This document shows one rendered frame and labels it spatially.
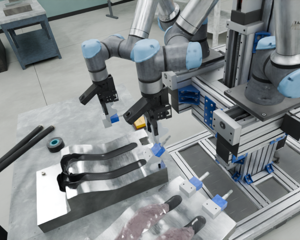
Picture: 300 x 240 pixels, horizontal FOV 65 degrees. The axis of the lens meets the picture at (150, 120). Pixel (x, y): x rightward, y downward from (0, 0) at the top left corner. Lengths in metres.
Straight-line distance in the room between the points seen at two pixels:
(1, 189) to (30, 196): 1.37
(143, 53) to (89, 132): 0.74
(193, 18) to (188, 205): 0.61
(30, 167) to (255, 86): 1.05
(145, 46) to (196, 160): 1.31
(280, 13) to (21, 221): 1.10
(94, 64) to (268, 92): 0.67
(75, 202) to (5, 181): 1.68
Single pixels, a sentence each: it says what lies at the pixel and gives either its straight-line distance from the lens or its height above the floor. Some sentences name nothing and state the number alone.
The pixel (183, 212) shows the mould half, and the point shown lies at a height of 0.85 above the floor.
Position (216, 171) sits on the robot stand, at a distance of 1.79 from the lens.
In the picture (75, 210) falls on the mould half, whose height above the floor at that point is 0.85.
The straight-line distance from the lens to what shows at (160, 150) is 0.92.
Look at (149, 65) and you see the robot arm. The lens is 0.69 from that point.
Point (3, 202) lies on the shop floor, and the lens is 2.40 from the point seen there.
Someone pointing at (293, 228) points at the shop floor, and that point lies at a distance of 1.92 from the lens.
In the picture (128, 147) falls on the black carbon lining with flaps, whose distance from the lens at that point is 1.04.
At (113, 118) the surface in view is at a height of 0.94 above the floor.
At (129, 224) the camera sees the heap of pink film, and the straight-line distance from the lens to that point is 0.79.
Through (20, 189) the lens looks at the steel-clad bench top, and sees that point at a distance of 1.20.
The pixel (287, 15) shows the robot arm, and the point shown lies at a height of 1.40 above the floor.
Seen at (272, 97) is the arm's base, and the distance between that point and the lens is 0.99.
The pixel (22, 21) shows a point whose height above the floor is 0.73.
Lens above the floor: 1.61
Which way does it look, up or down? 39 degrees down
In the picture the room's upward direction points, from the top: 8 degrees counter-clockwise
